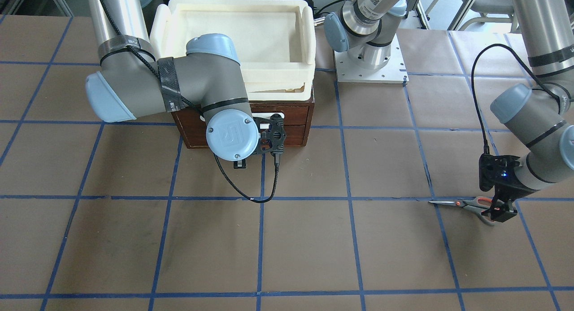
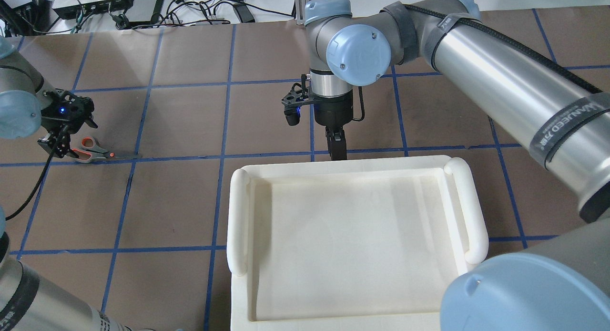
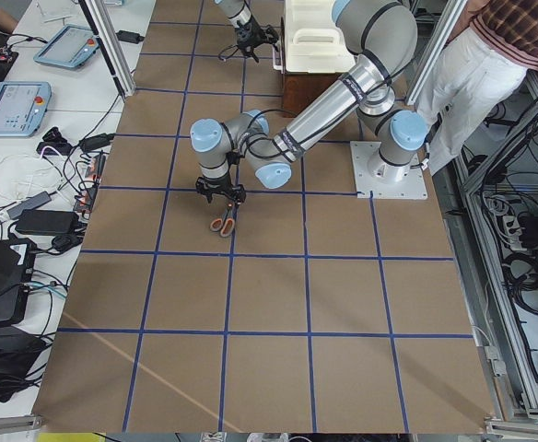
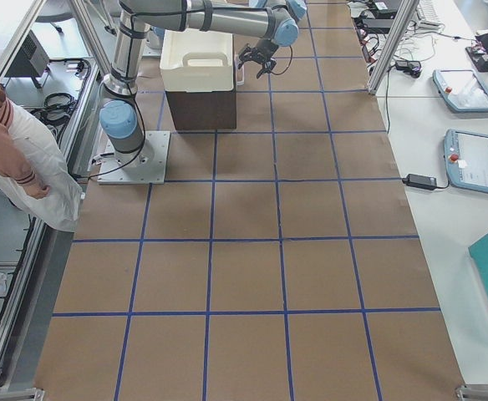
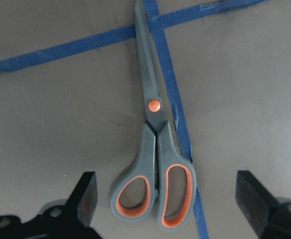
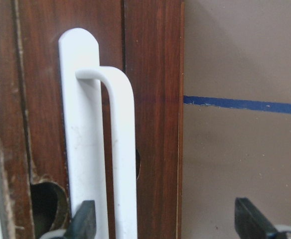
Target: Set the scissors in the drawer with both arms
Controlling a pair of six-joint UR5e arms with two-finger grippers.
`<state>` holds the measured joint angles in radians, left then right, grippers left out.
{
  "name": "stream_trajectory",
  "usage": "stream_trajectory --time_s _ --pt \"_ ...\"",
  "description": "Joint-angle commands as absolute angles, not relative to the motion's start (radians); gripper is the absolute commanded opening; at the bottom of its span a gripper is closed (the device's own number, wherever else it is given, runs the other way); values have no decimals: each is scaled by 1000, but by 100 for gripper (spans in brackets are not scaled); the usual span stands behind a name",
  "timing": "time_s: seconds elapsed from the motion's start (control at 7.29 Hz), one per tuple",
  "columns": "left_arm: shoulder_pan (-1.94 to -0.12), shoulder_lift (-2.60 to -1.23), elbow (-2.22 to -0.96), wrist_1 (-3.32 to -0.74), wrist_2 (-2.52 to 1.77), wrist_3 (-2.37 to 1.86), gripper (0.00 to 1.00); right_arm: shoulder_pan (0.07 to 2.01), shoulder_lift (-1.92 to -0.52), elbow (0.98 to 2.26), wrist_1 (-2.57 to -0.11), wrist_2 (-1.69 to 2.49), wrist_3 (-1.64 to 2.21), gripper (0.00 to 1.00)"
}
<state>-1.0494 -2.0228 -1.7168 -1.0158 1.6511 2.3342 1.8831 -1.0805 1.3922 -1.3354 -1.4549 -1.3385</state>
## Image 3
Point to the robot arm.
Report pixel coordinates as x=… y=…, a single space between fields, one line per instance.
x=382 y=37
x=238 y=14

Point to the lower teach pendant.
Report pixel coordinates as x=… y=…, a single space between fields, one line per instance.
x=22 y=107

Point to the aluminium frame post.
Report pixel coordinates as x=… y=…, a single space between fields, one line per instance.
x=99 y=21

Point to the upper teach pendant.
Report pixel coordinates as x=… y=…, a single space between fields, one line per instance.
x=69 y=48

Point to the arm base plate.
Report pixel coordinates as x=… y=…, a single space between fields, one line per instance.
x=376 y=179

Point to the teach pendant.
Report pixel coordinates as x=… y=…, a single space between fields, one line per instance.
x=69 y=48
x=22 y=107

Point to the grey orange scissors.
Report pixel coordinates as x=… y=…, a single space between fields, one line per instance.
x=224 y=225

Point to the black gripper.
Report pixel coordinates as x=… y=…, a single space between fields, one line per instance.
x=247 y=36
x=214 y=183

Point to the black power adapter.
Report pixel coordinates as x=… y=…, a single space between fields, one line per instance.
x=46 y=222

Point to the black laptop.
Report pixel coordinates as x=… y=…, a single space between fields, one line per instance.
x=16 y=267

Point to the wooden drawer with white handle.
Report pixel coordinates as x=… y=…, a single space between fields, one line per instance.
x=278 y=58

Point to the person in white trousers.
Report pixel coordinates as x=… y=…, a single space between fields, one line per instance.
x=492 y=47

